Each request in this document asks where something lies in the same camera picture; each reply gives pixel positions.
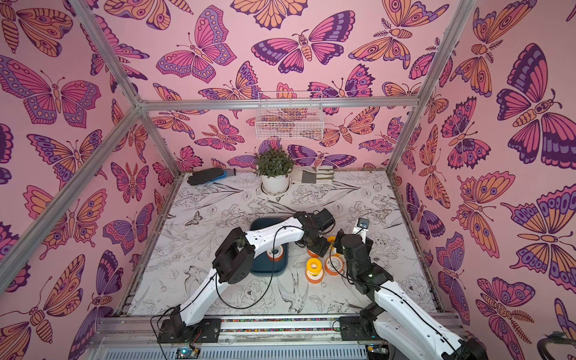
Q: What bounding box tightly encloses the orange tape roll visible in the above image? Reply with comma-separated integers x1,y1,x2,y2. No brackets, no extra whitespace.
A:
305,271,324,284
324,255,345,276
307,249,320,258
266,245,286,262

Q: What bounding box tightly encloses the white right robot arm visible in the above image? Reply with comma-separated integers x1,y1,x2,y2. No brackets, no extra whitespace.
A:
334,229,488,359

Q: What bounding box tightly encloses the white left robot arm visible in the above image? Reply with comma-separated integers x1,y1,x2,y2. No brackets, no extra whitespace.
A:
170,208,335,326

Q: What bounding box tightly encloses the yellow tape roll front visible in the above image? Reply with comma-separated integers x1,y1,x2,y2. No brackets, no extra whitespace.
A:
306,257,323,277

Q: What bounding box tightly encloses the orange tape roll under yellow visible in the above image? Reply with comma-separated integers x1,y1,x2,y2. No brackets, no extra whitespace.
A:
305,271,324,284

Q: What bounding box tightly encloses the teal storage box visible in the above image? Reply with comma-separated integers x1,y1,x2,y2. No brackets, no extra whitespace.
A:
250,217,289,277

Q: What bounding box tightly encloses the white plant pot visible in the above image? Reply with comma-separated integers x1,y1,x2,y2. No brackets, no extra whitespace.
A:
260,174,290,195

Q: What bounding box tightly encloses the green potted plant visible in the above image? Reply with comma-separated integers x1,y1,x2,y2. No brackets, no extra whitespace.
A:
256,148,295,178

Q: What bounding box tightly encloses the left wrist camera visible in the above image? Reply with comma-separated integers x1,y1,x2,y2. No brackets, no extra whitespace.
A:
312,208,335,233

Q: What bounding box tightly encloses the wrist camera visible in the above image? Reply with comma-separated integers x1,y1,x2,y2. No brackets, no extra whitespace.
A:
312,208,335,233
353,217,371,235

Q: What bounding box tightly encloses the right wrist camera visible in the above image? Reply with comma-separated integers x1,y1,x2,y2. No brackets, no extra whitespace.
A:
353,217,371,235

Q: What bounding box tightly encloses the white wire basket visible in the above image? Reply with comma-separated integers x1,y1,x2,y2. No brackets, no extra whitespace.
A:
253,91,325,140

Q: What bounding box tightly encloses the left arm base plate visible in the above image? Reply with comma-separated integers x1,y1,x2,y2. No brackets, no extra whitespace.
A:
157,316,222,344

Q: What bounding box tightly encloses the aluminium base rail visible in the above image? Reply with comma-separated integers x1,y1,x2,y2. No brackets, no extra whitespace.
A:
84,314,405,359

